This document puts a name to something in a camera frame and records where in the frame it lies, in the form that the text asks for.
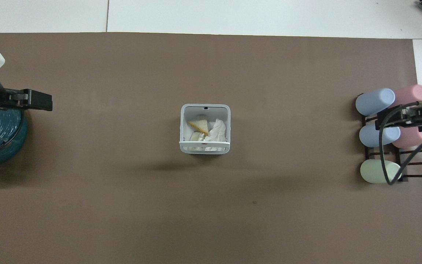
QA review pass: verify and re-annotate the white square trash can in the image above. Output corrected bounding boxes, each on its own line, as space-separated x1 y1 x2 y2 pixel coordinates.
179 104 231 155

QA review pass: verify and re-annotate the pink cup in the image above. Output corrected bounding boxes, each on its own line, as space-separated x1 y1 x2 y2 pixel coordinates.
390 84 422 109
392 127 422 149

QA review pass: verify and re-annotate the black cup rack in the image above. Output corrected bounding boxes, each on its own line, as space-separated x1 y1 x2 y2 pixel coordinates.
360 106 422 183

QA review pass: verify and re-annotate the blue cup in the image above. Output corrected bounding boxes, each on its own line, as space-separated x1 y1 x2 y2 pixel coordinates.
359 122 401 148
355 88 396 117

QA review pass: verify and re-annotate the pale green cup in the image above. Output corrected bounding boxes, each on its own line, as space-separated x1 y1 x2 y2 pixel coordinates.
360 158 402 184

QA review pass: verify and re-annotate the tan triangular bread piece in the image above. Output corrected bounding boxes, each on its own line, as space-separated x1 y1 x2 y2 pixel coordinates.
188 116 210 135

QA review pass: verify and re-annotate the white crumpled tissue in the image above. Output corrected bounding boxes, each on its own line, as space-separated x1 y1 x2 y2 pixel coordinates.
208 118 227 141

